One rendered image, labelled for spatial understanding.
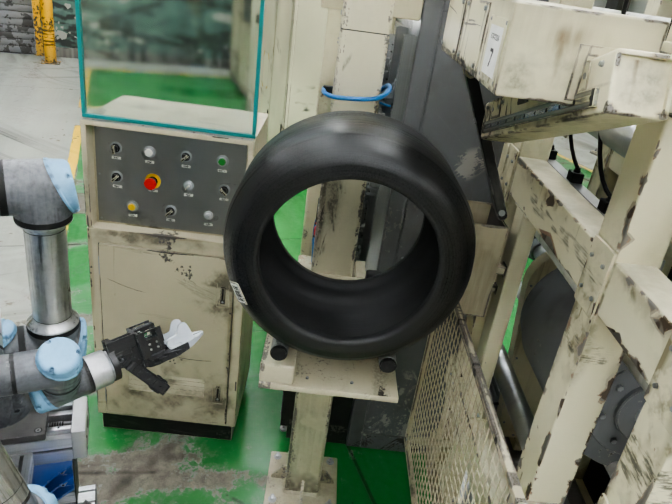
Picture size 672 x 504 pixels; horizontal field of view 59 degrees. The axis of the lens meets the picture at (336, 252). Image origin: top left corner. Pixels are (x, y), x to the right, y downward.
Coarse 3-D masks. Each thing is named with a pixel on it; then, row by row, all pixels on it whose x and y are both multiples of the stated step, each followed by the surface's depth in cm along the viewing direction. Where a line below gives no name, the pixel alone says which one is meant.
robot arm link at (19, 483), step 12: (0, 444) 88; (0, 456) 87; (0, 468) 87; (12, 468) 89; (0, 480) 87; (12, 480) 89; (24, 480) 93; (0, 492) 87; (12, 492) 88; (24, 492) 91; (36, 492) 95; (48, 492) 96
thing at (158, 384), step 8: (128, 368) 124; (136, 368) 125; (144, 368) 126; (136, 376) 125; (144, 376) 126; (152, 376) 127; (160, 376) 132; (152, 384) 127; (160, 384) 128; (168, 384) 131; (160, 392) 129
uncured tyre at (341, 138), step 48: (288, 144) 128; (336, 144) 125; (384, 144) 125; (432, 144) 145; (240, 192) 131; (288, 192) 127; (432, 192) 127; (240, 240) 132; (432, 240) 162; (240, 288) 138; (288, 288) 167; (336, 288) 169; (384, 288) 169; (432, 288) 138; (288, 336) 143; (336, 336) 145; (384, 336) 142
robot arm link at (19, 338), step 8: (8, 320) 139; (8, 328) 137; (16, 328) 138; (8, 336) 135; (16, 336) 137; (24, 336) 138; (8, 344) 135; (16, 344) 136; (24, 344) 137; (8, 352) 135
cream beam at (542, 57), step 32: (480, 0) 113; (512, 0) 93; (448, 32) 142; (480, 32) 110; (512, 32) 92; (544, 32) 92; (576, 32) 92; (608, 32) 92; (640, 32) 92; (480, 64) 108; (512, 64) 94; (544, 64) 94; (576, 64) 94; (512, 96) 97; (544, 96) 97
